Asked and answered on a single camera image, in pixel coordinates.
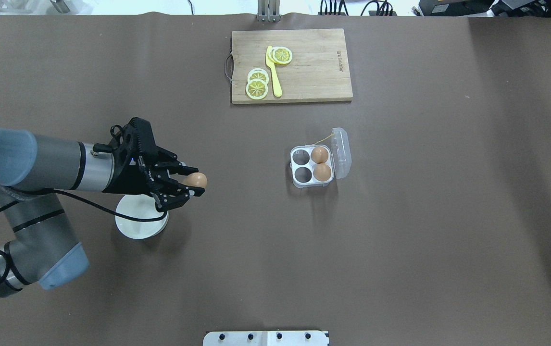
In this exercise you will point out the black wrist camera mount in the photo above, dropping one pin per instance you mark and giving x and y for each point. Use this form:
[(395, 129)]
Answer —
[(134, 138)]

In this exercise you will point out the brown egg from bowl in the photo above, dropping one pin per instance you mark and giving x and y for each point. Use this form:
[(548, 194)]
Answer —
[(196, 180)]

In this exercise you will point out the brown egg in box near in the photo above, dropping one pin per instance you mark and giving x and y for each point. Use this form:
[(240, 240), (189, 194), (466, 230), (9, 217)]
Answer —
[(322, 172)]

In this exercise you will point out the lemon slice top right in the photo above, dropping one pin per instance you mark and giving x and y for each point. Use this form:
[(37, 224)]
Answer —
[(281, 55)]

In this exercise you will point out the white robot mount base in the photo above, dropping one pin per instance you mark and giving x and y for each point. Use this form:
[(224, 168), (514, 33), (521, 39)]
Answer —
[(267, 338)]

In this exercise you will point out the clear plastic egg box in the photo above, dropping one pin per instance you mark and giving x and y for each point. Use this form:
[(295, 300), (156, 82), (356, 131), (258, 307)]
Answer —
[(301, 165)]

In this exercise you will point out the lemon slice upper left pair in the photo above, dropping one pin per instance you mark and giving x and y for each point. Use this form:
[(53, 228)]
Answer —
[(258, 73)]

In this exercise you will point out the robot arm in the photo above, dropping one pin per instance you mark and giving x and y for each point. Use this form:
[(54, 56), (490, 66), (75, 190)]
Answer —
[(35, 170)]

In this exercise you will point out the lemon slice pair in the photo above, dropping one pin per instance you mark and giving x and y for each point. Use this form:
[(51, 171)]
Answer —
[(258, 73), (257, 89)]

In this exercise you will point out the white bowl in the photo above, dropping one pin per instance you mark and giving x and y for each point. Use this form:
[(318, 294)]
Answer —
[(141, 207)]

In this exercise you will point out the brown egg in box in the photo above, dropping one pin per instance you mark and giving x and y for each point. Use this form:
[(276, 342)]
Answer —
[(322, 172), (320, 154)]

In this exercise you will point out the brown egg in box far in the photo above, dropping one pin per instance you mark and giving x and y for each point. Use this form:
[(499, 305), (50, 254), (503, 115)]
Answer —
[(320, 154)]

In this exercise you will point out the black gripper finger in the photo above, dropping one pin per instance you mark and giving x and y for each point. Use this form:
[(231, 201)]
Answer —
[(167, 164), (170, 194)]

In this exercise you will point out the yellow plastic knife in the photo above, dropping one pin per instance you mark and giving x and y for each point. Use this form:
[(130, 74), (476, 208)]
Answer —
[(277, 90)]

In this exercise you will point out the aluminium frame post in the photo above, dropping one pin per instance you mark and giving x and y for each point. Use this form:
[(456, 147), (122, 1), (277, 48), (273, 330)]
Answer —
[(268, 11)]

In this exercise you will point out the wooden cutting board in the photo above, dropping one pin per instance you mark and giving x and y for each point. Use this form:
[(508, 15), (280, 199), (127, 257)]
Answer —
[(319, 70)]

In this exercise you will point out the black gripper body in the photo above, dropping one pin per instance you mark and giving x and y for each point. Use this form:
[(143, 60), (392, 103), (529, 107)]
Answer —
[(127, 179)]

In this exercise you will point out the lemon slice lower left pair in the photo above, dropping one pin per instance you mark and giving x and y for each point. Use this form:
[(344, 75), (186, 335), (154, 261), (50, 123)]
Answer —
[(257, 89)]

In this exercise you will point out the lemon slice under top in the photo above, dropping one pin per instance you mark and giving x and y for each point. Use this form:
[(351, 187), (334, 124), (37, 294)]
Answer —
[(269, 55)]

